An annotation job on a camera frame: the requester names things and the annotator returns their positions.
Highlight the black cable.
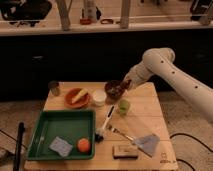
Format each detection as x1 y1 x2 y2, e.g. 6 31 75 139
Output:
169 132 213 171

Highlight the wooden shelf rail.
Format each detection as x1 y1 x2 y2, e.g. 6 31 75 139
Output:
0 0 213 36

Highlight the orange fruit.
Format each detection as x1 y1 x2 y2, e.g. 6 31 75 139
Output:
77 138 91 153

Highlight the black office chair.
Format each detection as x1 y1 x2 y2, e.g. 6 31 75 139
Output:
0 0 52 27

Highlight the blue cloth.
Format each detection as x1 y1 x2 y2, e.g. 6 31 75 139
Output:
133 134 160 157

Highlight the dark grape bunch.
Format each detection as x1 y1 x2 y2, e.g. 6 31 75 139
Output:
108 80 126 95

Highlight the green plastic tray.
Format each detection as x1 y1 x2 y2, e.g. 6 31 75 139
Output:
27 110 95 161

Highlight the blue sponge in tray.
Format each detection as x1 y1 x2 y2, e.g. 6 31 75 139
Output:
49 137 73 157

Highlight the light green cup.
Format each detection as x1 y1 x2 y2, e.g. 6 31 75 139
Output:
118 99 130 115

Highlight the yellow banana piece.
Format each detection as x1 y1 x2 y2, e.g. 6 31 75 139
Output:
71 89 88 103

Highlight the silver fork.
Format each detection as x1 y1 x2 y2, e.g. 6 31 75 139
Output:
107 124 134 143

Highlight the orange bowl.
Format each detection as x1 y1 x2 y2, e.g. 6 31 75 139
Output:
64 88 90 109

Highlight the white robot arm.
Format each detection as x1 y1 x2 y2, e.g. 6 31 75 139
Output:
124 48 213 124

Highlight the dark green bowl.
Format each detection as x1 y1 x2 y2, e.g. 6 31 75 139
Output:
104 80 123 100

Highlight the white paper cup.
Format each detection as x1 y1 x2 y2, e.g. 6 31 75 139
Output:
92 90 106 106

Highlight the black pole stand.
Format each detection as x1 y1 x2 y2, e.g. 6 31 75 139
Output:
13 122 25 171

